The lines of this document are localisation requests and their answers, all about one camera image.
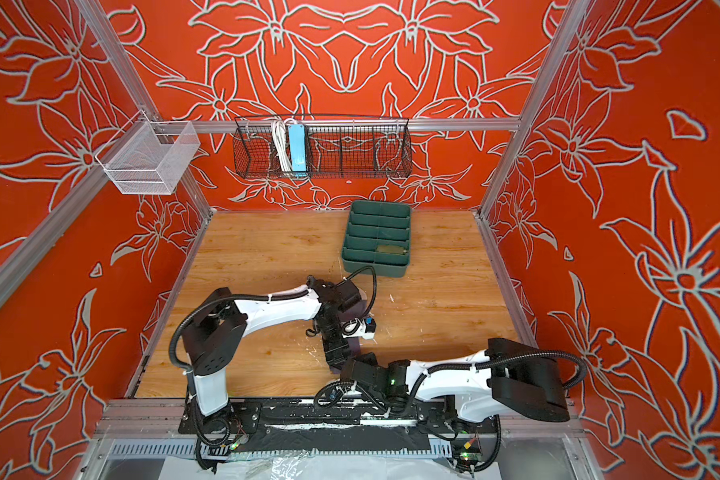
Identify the green striped sock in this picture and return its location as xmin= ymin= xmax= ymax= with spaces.
xmin=376 ymin=244 xmax=408 ymax=255

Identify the green compartment tray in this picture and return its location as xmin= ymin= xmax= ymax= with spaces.
xmin=341 ymin=200 xmax=412 ymax=278

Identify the purple striped sock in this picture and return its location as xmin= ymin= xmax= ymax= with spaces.
xmin=339 ymin=288 xmax=368 ymax=356

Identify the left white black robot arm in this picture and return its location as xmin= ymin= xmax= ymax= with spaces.
xmin=168 ymin=266 xmax=378 ymax=453

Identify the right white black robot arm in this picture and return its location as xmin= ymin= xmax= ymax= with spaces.
xmin=313 ymin=338 xmax=589 ymax=435

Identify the light blue box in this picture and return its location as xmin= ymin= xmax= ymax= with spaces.
xmin=288 ymin=123 xmax=307 ymax=177

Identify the clear acrylic box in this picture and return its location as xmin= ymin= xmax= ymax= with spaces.
xmin=96 ymin=120 xmax=200 ymax=195

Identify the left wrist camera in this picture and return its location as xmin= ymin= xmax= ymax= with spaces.
xmin=343 ymin=317 xmax=377 ymax=340

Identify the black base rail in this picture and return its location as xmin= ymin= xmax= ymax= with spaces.
xmin=197 ymin=395 xmax=496 ymax=461

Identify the black wire basket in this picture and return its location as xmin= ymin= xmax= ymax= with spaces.
xmin=232 ymin=115 xmax=413 ymax=180

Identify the white cable bundle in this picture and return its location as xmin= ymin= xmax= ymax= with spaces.
xmin=271 ymin=119 xmax=290 ymax=174

